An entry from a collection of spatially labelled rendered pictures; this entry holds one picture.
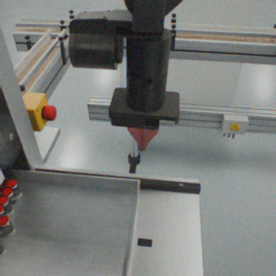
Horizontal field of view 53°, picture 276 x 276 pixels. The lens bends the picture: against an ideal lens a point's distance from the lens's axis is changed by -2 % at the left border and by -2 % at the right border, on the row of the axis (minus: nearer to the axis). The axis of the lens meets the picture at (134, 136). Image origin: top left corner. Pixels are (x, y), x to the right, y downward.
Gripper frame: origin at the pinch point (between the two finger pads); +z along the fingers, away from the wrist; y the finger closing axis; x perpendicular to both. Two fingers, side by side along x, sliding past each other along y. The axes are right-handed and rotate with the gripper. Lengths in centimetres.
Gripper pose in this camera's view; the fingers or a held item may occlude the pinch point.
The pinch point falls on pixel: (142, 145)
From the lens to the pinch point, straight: 47.6
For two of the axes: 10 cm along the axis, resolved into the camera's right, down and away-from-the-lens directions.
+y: -9.9, -0.9, 0.7
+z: -0.2, 7.4, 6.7
